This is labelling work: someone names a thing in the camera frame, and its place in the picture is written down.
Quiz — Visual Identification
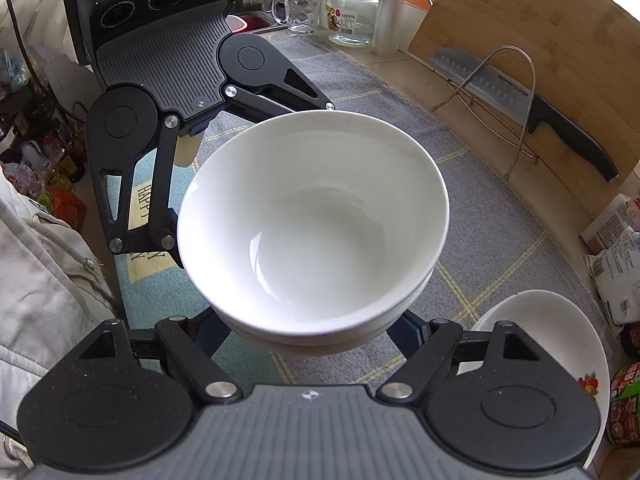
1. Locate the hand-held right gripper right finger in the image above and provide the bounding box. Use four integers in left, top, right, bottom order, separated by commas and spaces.
376, 310, 543, 401

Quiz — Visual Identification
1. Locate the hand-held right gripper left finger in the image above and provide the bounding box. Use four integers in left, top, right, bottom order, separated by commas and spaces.
80, 306, 243, 403

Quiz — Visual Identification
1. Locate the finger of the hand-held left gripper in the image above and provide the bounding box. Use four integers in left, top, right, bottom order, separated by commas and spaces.
222, 57, 336, 121
87, 115, 184, 267

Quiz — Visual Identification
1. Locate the white floral plate with stain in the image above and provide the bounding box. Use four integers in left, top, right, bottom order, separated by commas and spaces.
472, 290, 612, 480

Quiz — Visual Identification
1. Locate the teal mat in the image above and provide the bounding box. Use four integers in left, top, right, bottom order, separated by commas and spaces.
117, 125, 301, 386

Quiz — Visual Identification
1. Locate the red basin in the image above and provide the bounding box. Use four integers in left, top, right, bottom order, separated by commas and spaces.
225, 12, 273, 31

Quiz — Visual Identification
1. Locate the clear glass mug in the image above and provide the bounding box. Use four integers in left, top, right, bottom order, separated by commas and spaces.
272, 0, 321, 36

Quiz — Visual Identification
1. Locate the pile of colourful packets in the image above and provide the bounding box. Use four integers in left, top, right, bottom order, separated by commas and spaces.
0, 110, 88, 221

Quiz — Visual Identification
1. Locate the glass jar green lid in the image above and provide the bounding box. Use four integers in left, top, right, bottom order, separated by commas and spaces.
325, 0, 381, 48

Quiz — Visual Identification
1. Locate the grey checked cloth mat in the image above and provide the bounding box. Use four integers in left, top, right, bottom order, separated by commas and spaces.
195, 35, 606, 386

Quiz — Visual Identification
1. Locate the stack of clear plastic cups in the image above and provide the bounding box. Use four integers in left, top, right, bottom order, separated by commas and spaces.
372, 0, 411, 56

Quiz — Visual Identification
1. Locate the person's white jacket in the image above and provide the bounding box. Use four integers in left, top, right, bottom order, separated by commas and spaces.
0, 175, 121, 480

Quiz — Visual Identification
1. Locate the white seasoning bag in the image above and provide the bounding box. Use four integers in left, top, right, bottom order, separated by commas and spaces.
585, 227, 640, 336

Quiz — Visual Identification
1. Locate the dark soy sauce bottle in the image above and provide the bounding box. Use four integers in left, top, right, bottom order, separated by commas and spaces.
620, 322, 640, 358

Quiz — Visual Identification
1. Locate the green lid sauce jar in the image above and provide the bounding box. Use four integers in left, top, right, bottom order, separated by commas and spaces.
605, 360, 640, 448

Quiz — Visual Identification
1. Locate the red and white packet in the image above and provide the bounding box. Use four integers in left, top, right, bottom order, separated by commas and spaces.
580, 194, 640, 253

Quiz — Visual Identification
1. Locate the bamboo cutting board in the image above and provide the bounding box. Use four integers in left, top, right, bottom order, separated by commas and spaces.
407, 0, 640, 186

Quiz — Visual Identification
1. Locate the black-handled kitchen knife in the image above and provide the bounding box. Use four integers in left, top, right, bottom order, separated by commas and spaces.
429, 47, 620, 183

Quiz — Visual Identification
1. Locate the metal wire rack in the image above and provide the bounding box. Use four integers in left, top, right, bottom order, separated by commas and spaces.
432, 46, 541, 181

